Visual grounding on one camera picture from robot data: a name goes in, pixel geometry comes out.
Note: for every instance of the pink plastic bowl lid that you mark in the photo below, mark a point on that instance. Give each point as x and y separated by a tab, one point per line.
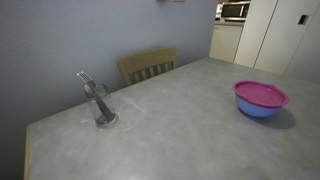
260	94

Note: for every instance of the stainless microwave oven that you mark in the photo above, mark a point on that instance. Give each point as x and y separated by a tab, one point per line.
235	10

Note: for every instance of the silver metal fork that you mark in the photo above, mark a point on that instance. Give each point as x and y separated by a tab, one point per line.
91	87

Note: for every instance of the white kitchen cabinet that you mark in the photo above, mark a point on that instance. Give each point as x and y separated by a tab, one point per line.
225	40

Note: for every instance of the clear glass jar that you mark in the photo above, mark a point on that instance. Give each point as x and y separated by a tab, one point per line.
99	118

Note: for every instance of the wooden chair by wall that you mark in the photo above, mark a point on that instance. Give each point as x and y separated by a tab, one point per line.
144	65

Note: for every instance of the blue plastic bowl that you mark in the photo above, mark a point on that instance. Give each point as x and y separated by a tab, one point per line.
254	110

